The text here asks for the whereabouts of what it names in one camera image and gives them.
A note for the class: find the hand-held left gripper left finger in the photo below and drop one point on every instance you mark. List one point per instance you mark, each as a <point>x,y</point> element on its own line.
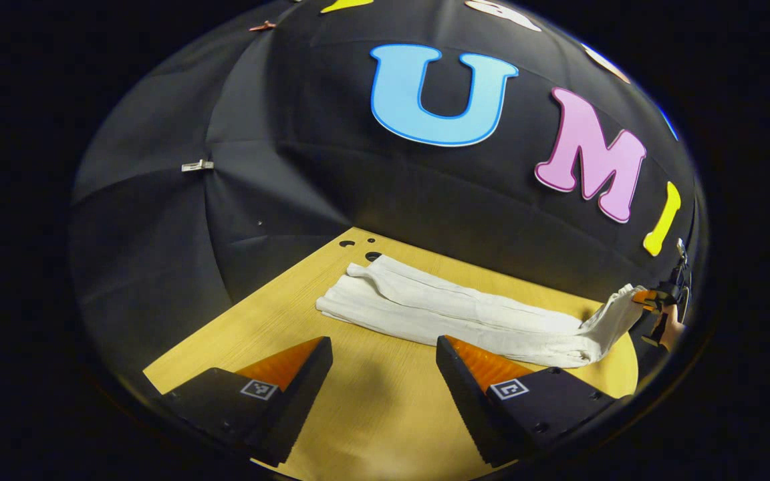
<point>305,394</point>

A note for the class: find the silver cloth clip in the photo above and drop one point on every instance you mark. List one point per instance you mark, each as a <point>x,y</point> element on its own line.
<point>196,165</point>

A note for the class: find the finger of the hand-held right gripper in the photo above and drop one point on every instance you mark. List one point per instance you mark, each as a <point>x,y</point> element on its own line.
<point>646,297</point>

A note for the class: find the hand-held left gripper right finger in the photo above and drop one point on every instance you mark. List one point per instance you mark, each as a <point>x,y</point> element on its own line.
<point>465,394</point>

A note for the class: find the copper cloth clip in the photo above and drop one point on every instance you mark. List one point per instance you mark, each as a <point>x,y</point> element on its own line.
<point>263,26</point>

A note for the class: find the black backdrop cloth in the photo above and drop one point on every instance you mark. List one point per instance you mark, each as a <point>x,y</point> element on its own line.
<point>358,180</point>

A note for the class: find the white jeans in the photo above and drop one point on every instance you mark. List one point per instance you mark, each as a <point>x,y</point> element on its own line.
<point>465,317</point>

